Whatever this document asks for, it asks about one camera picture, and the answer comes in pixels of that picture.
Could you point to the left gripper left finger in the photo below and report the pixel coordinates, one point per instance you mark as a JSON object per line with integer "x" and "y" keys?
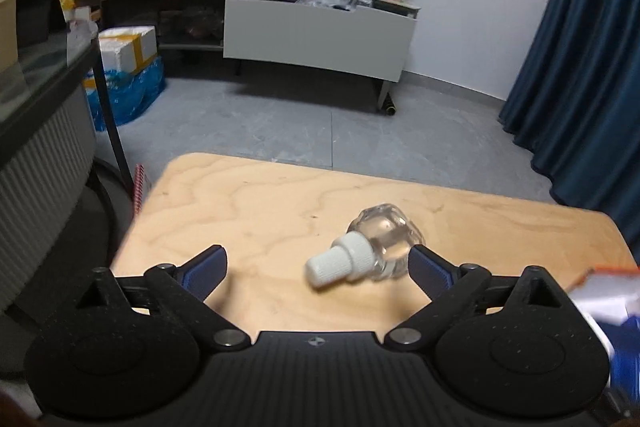
{"x": 203, "y": 273}

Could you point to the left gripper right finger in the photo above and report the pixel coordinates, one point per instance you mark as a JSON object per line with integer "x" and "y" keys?
{"x": 432, "y": 273}

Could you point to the clear bottle white cap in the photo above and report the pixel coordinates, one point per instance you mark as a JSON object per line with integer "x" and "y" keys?
{"x": 375, "y": 247}

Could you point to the blue floss pick tin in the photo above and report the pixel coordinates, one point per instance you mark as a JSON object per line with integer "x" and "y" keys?
{"x": 624, "y": 337}

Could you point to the round black side table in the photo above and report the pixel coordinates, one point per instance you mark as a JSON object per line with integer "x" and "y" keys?
{"x": 63, "y": 210}

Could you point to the orange white cardboard tray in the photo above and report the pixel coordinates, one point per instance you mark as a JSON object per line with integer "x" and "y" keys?
{"x": 609, "y": 295}

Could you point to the blue plastic bag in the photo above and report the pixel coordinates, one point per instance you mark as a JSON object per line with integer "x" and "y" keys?
{"x": 130, "y": 95}

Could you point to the dark blue curtain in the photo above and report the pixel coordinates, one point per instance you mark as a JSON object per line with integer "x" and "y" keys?
{"x": 575, "y": 106}

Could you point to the white cardboard boxes floor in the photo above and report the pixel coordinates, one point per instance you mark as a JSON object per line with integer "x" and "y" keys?
{"x": 128, "y": 49}

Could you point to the white tv cabinet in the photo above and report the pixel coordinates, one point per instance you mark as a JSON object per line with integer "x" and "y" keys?
{"x": 371, "y": 40}

